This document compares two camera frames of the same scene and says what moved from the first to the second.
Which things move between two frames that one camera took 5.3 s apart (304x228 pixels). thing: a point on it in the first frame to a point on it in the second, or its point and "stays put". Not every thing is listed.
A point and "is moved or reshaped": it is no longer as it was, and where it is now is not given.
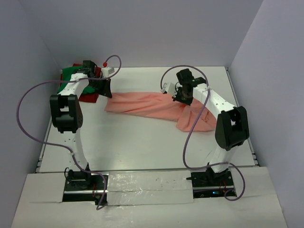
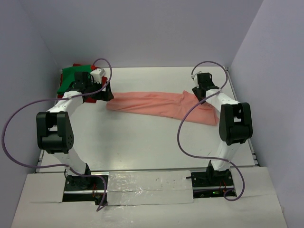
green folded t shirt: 66,75 stays put
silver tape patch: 151,187 stays put
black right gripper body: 181,97 to 195,90
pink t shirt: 164,106 is moved or reshaped
